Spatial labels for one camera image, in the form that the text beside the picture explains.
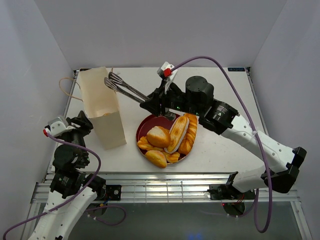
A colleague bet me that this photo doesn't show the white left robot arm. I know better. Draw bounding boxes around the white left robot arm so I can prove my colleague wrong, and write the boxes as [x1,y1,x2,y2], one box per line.
[30,110,106,240]

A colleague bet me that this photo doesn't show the long braided pastry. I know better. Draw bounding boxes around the long braided pastry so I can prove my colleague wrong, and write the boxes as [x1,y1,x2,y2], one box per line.
[178,113,198,155]

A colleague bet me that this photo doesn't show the metal tongs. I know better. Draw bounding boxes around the metal tongs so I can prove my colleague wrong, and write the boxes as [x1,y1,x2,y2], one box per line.
[104,72,149,104]

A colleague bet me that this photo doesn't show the blue label sticker right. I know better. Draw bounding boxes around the blue label sticker right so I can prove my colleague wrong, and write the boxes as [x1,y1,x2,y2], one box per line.
[227,67,246,72]

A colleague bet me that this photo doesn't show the small croissant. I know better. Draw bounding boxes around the small croissant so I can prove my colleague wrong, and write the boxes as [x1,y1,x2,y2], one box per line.
[163,151,180,164]

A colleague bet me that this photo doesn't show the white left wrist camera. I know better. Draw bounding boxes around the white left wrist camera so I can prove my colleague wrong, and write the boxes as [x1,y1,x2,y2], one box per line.
[43,116,76,137]

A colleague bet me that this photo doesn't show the cream paper bag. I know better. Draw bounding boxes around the cream paper bag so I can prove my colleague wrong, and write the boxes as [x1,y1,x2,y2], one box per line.
[77,67,127,150]

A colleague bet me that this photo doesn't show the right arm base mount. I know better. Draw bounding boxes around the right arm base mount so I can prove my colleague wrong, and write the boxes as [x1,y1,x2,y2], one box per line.
[207,183,242,200]

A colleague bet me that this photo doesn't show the blue label sticker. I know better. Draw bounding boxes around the blue label sticker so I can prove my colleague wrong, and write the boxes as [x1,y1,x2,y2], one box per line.
[79,68,91,72]
[227,67,246,72]

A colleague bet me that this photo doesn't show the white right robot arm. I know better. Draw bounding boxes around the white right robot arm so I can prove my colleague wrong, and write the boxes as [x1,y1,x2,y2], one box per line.
[140,76,307,197]

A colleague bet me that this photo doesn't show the aluminium frame rail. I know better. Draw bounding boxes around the aluminium frame rail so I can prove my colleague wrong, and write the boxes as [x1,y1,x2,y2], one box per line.
[31,173,300,204]

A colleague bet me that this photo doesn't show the golden turnover bread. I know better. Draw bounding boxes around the golden turnover bread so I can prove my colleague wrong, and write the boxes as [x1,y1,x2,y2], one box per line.
[145,150,167,169]

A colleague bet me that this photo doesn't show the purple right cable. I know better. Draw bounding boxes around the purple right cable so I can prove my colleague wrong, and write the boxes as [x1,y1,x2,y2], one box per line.
[172,56,273,234]

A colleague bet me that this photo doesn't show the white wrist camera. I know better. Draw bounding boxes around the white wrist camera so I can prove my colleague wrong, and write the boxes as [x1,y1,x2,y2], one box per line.
[157,61,178,94]
[43,116,76,137]

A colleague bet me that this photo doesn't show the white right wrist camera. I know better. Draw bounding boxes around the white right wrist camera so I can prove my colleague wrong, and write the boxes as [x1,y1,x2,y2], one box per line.
[157,61,178,94]

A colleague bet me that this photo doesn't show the small twisted pastry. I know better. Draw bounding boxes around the small twisted pastry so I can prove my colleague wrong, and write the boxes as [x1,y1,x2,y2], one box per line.
[137,136,164,152]

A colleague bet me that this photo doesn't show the purple cable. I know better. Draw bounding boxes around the purple cable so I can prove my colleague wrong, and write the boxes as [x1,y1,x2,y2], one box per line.
[172,56,273,234]
[2,133,102,240]

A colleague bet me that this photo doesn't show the sugared round bread roll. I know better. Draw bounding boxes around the sugared round bread roll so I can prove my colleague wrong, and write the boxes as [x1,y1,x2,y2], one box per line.
[146,126,171,148]

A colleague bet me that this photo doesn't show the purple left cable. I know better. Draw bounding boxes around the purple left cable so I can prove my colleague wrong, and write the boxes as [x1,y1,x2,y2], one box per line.
[2,133,102,240]

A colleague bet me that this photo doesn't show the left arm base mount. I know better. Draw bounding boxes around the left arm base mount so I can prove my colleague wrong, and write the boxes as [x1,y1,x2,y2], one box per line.
[99,184,122,201]

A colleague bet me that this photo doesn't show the blue label sticker left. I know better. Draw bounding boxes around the blue label sticker left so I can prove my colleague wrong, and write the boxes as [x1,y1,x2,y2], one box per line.
[79,68,91,72]

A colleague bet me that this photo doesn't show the long white-edged bread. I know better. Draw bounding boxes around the long white-edged bread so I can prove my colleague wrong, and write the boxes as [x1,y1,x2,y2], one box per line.
[164,115,190,154]

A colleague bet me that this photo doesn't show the dark red round plate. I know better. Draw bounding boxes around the dark red round plate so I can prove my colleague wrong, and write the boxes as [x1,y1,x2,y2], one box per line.
[136,114,187,165]

